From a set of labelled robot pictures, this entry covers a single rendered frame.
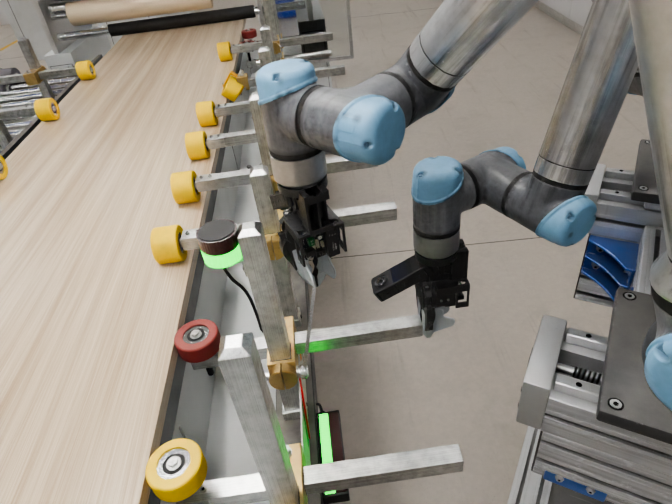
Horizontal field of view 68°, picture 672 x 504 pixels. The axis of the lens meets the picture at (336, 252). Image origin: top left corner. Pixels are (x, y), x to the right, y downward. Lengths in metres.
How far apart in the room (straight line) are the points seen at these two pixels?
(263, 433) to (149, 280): 0.58
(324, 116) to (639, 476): 0.61
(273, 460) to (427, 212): 0.41
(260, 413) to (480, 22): 0.48
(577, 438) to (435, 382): 1.22
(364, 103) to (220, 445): 0.80
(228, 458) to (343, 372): 0.96
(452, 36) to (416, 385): 1.52
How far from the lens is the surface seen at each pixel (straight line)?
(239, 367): 0.54
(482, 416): 1.89
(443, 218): 0.78
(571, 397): 0.73
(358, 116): 0.56
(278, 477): 0.72
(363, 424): 1.86
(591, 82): 0.72
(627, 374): 0.70
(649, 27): 0.39
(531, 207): 0.76
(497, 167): 0.81
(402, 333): 0.96
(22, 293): 1.26
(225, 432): 1.16
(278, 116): 0.63
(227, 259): 0.75
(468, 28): 0.59
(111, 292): 1.14
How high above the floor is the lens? 1.55
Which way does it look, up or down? 37 degrees down
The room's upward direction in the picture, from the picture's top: 7 degrees counter-clockwise
